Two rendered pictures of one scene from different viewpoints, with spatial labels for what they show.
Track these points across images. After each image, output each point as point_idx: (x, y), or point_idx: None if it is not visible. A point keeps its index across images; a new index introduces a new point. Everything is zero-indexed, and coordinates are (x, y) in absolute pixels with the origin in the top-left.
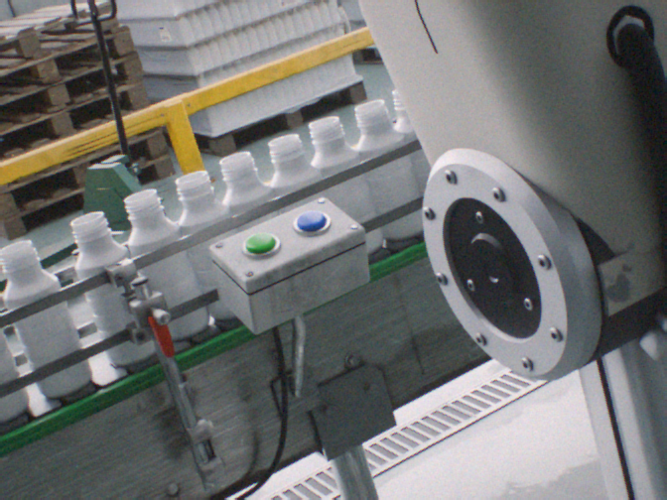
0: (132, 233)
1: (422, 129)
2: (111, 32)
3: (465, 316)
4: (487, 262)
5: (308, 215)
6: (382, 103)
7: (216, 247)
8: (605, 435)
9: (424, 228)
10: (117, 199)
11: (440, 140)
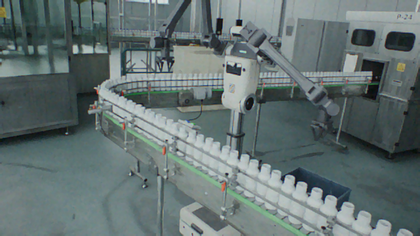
0: (176, 130)
1: (246, 92)
2: None
3: (245, 110)
4: (249, 103)
5: (187, 120)
6: (149, 109)
7: (193, 125)
8: (239, 122)
9: (243, 102)
10: None
11: (247, 92)
